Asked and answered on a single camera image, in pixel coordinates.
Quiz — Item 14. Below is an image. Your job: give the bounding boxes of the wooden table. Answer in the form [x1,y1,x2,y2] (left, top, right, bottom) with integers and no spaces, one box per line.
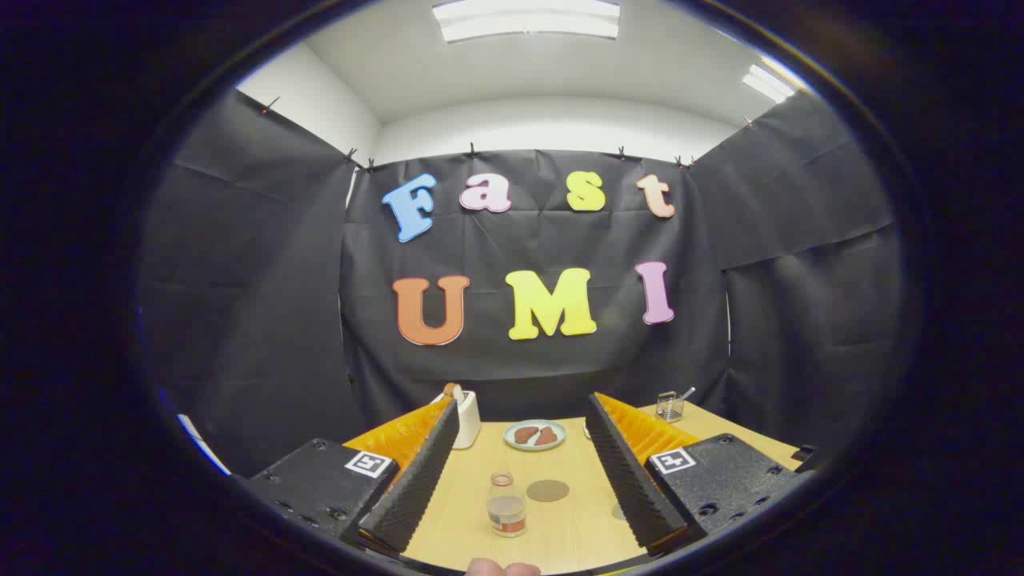
[344,400,805,575]

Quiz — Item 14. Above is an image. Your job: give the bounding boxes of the pale green round plate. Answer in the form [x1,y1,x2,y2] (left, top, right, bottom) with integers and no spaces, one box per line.
[503,419,567,452]

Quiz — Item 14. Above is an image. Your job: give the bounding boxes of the large ceiling light panel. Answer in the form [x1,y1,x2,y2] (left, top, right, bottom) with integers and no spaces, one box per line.
[432,0,621,42]

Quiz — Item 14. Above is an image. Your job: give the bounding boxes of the white toaster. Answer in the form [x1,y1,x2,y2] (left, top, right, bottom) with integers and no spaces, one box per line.
[432,388,482,450]

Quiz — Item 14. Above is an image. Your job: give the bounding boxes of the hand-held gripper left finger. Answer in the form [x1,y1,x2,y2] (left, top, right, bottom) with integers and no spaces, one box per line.
[228,398,461,557]

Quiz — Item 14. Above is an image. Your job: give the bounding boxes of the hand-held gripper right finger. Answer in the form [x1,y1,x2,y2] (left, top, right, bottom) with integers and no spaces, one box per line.
[586,392,817,557]

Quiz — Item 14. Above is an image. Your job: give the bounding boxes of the clear plastic juice bottle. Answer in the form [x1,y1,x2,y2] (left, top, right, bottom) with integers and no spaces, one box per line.
[486,472,529,538]

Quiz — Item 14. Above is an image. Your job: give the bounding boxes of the small ceiling light panel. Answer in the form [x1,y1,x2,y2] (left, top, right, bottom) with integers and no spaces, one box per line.
[742,64,797,103]

